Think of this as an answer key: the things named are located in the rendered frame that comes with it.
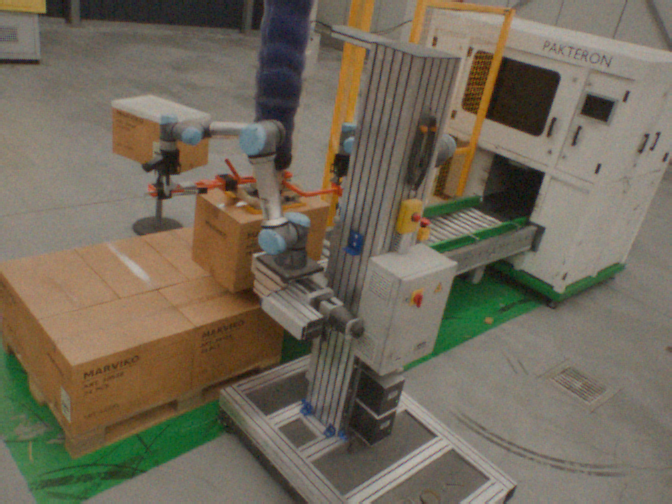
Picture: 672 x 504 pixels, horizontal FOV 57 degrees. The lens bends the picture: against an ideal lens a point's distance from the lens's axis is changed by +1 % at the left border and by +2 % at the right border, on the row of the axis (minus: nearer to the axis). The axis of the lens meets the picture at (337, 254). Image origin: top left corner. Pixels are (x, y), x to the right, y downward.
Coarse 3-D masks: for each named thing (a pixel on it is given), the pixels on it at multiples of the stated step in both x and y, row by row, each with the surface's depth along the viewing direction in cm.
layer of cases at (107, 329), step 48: (144, 240) 373; (192, 240) 383; (0, 288) 326; (48, 288) 311; (96, 288) 318; (144, 288) 326; (192, 288) 333; (48, 336) 280; (96, 336) 284; (144, 336) 289; (192, 336) 304; (240, 336) 328; (48, 384) 295; (96, 384) 277; (144, 384) 297; (192, 384) 320
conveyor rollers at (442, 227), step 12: (444, 216) 491; (456, 216) 494; (468, 216) 498; (480, 216) 507; (432, 228) 467; (444, 228) 470; (456, 228) 473; (468, 228) 476; (480, 228) 480; (324, 240) 413; (432, 240) 446; (324, 252) 399
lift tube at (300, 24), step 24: (264, 0) 276; (288, 0) 270; (312, 0) 275; (264, 24) 278; (288, 24) 273; (264, 48) 282; (288, 48) 279; (264, 72) 286; (288, 72) 284; (264, 96) 290; (288, 96) 290
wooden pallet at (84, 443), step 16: (16, 352) 328; (256, 368) 356; (272, 368) 360; (32, 384) 316; (208, 384) 328; (224, 384) 347; (48, 400) 301; (176, 400) 319; (192, 400) 325; (208, 400) 334; (128, 416) 299; (144, 416) 316; (160, 416) 317; (96, 432) 290; (112, 432) 303; (128, 432) 305; (80, 448) 287; (96, 448) 294
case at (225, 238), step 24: (216, 192) 321; (288, 192) 339; (216, 216) 307; (240, 216) 300; (312, 216) 327; (216, 240) 312; (240, 240) 298; (312, 240) 336; (216, 264) 317; (240, 264) 306; (240, 288) 313
